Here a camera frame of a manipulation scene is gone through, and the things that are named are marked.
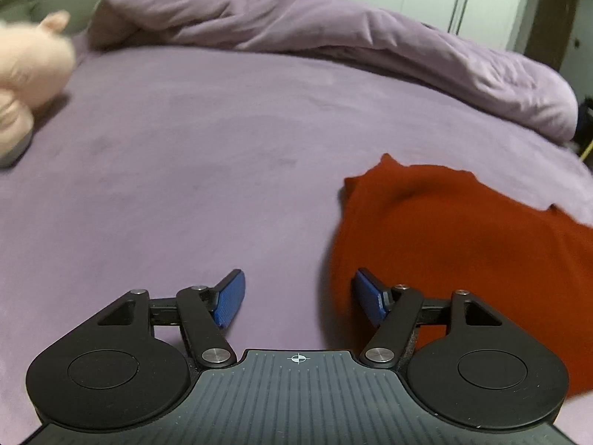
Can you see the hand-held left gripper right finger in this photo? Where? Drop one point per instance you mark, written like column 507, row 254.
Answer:
column 370, row 297

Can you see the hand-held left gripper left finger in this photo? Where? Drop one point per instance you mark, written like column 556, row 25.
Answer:
column 229, row 300

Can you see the rust red buttoned cardigan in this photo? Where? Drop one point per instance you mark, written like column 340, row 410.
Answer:
column 463, row 241

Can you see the purple bed sheet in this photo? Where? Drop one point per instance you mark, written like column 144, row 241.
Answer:
column 185, row 171

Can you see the purple duvet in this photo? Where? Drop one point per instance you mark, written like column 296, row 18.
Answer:
column 324, row 28

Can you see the pink plush toy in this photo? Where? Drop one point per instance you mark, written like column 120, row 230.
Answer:
column 28, row 79

